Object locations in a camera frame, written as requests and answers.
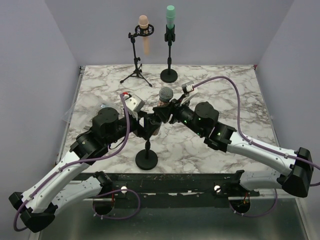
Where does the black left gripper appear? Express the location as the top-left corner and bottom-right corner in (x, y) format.
(105, 110), (160, 146)

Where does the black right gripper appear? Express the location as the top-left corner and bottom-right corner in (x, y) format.
(154, 93), (205, 137)

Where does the rhinestone microphone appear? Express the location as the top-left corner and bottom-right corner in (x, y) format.
(149, 86), (175, 136)

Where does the black round-base stand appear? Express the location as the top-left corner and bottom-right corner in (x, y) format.
(135, 137), (158, 171)
(160, 24), (178, 83)

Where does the green microphone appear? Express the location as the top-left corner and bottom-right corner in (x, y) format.
(165, 5), (176, 30)

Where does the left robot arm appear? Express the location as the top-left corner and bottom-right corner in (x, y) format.
(9, 107), (161, 233)

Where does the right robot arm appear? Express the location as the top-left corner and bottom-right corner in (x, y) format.
(153, 100), (314, 198)

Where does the black tripod microphone stand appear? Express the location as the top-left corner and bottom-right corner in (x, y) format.
(120, 24), (154, 88)

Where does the pink microphone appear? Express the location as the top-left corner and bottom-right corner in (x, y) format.
(138, 15), (150, 56)

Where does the clear plastic bag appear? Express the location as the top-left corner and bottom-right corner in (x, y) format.
(62, 101), (107, 127)

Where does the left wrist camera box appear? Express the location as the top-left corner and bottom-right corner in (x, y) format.
(123, 92), (145, 116)

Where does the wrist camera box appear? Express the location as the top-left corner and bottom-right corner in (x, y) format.
(179, 81), (198, 105)
(123, 92), (145, 116)

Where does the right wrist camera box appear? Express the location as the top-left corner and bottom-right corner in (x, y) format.
(179, 81), (198, 105)

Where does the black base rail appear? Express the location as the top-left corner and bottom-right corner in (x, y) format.
(49, 171), (261, 208)

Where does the aluminium frame rail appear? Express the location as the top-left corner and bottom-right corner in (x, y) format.
(41, 177), (306, 203)

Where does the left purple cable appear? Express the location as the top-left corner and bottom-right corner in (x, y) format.
(12, 92), (142, 232)

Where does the purple cable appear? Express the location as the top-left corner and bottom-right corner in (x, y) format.
(191, 75), (320, 218)
(12, 92), (142, 232)

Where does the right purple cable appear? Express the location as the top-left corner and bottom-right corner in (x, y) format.
(191, 75), (320, 218)

